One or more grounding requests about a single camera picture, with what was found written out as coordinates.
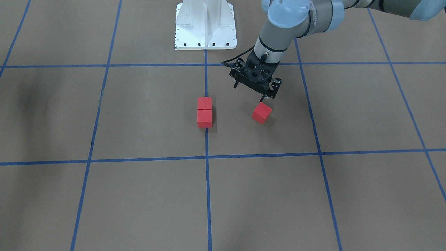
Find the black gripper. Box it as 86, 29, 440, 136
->
229, 52, 282, 102

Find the red cube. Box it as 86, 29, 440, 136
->
197, 97, 212, 110
252, 102, 272, 124

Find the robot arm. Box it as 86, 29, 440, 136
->
222, 0, 446, 101

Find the white camera pedestal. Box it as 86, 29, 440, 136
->
174, 0, 237, 50

